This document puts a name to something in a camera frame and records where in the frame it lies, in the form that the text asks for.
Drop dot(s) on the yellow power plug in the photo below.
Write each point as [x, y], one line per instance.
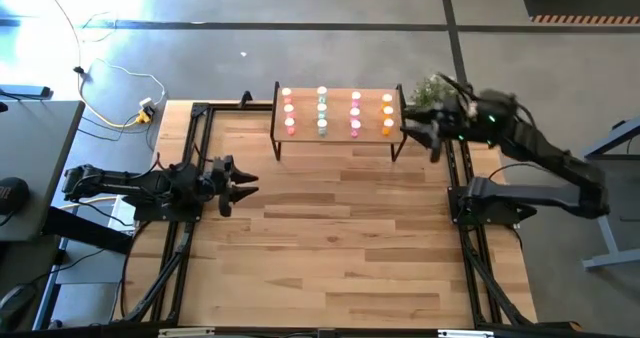
[145, 115]

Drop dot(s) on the grey desk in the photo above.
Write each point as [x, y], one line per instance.
[35, 143]

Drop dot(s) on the black desk beam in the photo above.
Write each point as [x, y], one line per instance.
[85, 230]

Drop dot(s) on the black computer mouse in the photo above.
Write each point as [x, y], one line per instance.
[15, 300]

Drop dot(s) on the white power adapter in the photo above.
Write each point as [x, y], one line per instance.
[146, 101]

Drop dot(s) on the blue-grey metal table frame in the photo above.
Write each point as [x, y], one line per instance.
[607, 238]

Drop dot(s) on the black round device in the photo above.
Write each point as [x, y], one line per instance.
[11, 195]

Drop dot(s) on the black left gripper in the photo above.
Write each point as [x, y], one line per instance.
[220, 180]

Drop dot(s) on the silver bracket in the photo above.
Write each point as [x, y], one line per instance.
[465, 334]
[185, 333]

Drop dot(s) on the orange pill bottle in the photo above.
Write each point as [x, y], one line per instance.
[388, 113]
[387, 126]
[387, 99]

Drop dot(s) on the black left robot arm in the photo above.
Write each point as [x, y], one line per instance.
[135, 185]

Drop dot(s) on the green potted plant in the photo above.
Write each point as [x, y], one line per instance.
[430, 93]

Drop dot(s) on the white box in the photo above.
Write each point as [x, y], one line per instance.
[120, 218]

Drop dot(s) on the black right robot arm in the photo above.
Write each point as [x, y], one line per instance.
[540, 178]

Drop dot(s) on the black aluminium rig frame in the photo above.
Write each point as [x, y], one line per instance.
[200, 109]

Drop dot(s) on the wooden shelf black metal frame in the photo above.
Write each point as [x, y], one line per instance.
[340, 135]

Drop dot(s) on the black flat device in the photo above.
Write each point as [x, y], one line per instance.
[25, 91]

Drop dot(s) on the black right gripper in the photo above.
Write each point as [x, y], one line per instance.
[447, 123]

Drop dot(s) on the right wrist camera housing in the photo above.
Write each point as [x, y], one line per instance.
[492, 108]

